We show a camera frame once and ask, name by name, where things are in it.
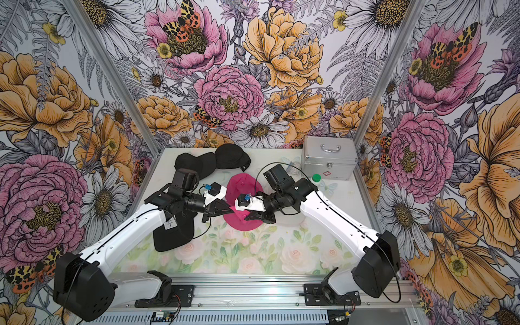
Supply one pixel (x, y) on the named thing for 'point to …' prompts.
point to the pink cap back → (241, 184)
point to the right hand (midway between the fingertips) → (250, 217)
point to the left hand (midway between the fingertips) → (232, 212)
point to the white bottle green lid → (316, 179)
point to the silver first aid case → (332, 157)
